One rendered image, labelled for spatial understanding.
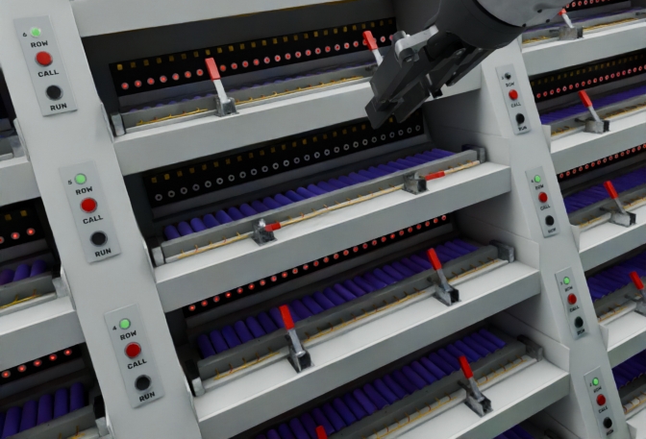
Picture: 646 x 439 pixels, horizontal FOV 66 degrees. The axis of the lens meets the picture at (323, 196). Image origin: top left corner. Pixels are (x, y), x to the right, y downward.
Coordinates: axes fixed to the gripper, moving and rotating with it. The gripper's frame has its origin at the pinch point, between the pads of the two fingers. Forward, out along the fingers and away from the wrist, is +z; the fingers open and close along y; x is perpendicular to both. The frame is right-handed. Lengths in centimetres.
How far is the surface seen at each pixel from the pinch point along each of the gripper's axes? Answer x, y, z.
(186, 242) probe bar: -4.1, -24.6, 24.3
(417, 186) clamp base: -7.2, 11.4, 20.6
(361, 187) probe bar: -4.0, 4.0, 24.2
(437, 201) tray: -10.3, 14.5, 21.5
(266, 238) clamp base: -7.4, -14.1, 22.2
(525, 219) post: -18.1, 30.3, 22.7
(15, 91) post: 18.0, -39.0, 14.9
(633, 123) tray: -8, 64, 21
